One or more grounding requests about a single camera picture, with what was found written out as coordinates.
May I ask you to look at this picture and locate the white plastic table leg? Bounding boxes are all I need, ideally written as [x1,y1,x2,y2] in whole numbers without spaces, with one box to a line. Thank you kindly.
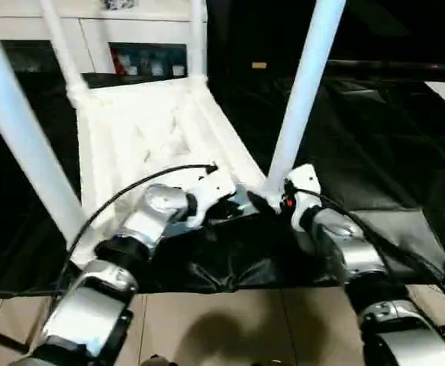
[0,0,89,255]
[37,0,94,104]
[265,0,348,204]
[189,0,211,89]

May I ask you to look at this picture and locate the white plastic table top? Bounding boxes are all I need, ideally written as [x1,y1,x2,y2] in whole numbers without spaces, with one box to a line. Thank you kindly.
[67,74,281,271]

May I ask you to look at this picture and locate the black glossy mat cloth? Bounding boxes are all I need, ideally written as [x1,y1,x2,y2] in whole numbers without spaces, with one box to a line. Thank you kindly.
[0,66,445,295]

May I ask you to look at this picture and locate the black monitor bar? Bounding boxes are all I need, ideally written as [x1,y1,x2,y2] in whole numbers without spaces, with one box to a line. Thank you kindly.
[326,59,445,82]

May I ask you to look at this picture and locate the white glass door cabinet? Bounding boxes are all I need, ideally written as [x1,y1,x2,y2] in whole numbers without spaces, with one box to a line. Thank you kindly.
[0,0,208,78]

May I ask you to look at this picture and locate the dark patterned bundle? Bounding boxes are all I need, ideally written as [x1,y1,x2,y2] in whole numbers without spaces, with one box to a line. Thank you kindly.
[102,0,136,11]

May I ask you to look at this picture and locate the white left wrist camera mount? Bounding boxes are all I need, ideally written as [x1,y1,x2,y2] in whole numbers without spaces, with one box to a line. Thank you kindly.
[189,166,239,226]

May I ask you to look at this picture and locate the black folding table frame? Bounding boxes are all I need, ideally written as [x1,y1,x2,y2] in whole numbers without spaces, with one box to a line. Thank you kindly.
[0,288,37,352]

